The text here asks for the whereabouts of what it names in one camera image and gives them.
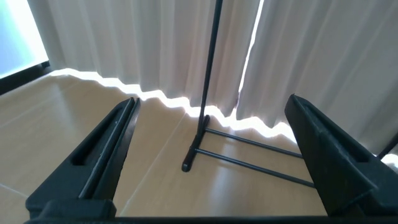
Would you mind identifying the black clothes rack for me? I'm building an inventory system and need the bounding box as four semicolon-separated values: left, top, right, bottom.
182;0;398;189

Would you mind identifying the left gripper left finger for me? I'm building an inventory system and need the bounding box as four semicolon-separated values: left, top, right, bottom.
25;97;141;218

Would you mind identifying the window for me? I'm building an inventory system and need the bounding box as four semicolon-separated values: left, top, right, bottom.
0;0;50;96

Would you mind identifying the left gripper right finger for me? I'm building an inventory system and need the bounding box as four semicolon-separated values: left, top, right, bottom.
284;94;398;218

